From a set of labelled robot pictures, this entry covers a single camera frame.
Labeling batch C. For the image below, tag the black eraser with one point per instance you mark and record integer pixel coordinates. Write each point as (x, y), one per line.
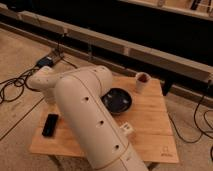
(50, 125)

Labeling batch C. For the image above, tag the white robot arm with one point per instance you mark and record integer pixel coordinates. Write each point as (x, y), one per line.
(77, 94)

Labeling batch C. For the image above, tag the black bowl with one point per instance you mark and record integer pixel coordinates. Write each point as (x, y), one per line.
(117, 101)

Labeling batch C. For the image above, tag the white paper cup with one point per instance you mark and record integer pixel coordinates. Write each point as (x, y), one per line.
(141, 80)

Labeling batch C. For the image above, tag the white plastic bottle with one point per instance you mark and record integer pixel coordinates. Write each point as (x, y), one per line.
(127, 129)

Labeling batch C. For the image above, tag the black power adapter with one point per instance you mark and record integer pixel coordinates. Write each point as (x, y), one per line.
(45, 61)

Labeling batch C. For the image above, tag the wooden table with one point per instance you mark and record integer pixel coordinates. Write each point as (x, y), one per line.
(152, 138)

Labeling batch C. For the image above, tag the long wooden beam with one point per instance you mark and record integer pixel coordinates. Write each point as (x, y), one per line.
(152, 56)

